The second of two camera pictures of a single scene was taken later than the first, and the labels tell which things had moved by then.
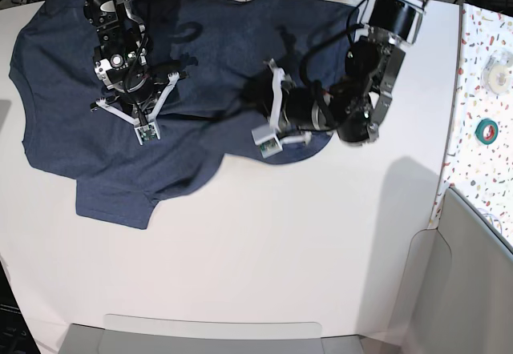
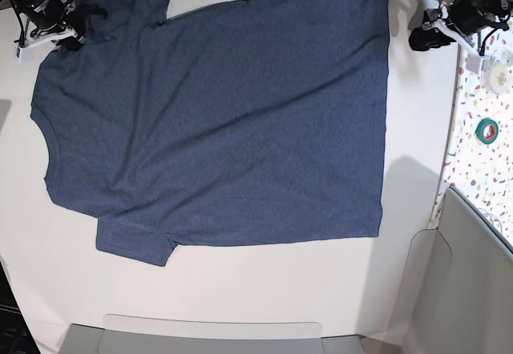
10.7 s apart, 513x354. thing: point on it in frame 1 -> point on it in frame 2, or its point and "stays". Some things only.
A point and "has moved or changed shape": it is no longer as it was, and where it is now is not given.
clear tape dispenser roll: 497,76 stays
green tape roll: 486,131 stays
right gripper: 303,107 -> 466,14
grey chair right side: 458,294 stays
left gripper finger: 173,78 -> 37,37
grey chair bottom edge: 129,334 stays
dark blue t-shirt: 215,39 has moved or changed shape
